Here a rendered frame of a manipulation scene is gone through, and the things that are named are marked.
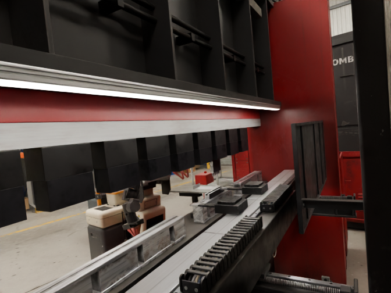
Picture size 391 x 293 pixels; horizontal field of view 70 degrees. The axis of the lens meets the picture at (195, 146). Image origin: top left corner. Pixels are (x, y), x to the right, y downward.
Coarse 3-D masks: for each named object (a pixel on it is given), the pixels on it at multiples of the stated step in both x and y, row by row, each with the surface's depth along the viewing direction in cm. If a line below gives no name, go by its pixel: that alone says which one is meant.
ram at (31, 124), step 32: (0, 96) 62; (32, 96) 68; (64, 96) 76; (96, 96) 85; (0, 128) 61; (32, 128) 68; (64, 128) 75; (96, 128) 84; (128, 128) 96; (160, 128) 112; (192, 128) 134; (224, 128) 168
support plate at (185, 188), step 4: (176, 188) 175; (180, 188) 173; (184, 188) 172; (188, 188) 171; (192, 188) 170; (180, 192) 166; (184, 192) 165; (188, 192) 164; (192, 192) 162; (196, 192) 161; (200, 192) 159; (204, 192) 158
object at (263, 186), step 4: (244, 184) 151; (248, 184) 150; (252, 184) 149; (256, 184) 148; (260, 184) 150; (264, 184) 152; (220, 188) 161; (224, 188) 160; (228, 188) 158; (232, 188) 157; (236, 188) 156; (240, 188) 155; (244, 188) 149; (248, 188) 148; (252, 188) 147; (256, 188) 146; (260, 188) 145; (264, 188) 149; (244, 192) 149; (248, 192) 148; (252, 192) 147; (256, 192) 146; (260, 192) 145; (264, 192) 149
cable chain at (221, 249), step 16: (240, 224) 88; (256, 224) 89; (224, 240) 77; (240, 240) 77; (208, 256) 70; (224, 256) 67; (192, 272) 61; (208, 272) 61; (192, 288) 58; (208, 288) 59
